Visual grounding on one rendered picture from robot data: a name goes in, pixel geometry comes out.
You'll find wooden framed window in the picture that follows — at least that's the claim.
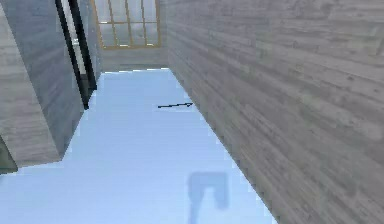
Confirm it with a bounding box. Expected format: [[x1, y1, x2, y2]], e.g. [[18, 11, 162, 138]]
[[90, 0, 162, 51]]

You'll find thin black bar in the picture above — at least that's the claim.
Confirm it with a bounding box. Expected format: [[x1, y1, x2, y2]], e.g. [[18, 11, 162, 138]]
[[157, 102, 194, 109]]

